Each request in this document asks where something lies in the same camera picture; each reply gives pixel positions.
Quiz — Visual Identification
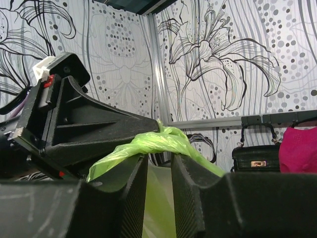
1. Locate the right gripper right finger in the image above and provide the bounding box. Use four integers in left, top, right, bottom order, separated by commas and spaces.
171, 155, 317, 238

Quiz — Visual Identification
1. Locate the black leather handbag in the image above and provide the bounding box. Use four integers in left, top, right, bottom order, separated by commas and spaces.
230, 123, 281, 173

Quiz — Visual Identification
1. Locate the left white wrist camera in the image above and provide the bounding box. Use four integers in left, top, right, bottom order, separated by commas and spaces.
32, 56, 56, 81

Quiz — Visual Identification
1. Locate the green plastic trash bag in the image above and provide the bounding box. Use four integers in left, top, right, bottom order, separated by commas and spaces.
87, 121, 225, 238

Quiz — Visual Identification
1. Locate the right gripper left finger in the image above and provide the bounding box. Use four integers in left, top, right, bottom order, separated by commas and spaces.
0, 155, 148, 238

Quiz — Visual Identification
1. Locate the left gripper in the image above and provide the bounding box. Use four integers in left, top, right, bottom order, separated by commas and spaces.
0, 52, 159, 179

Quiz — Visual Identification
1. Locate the magenta fabric bag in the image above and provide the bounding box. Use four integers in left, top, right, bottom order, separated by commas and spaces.
278, 127, 317, 174

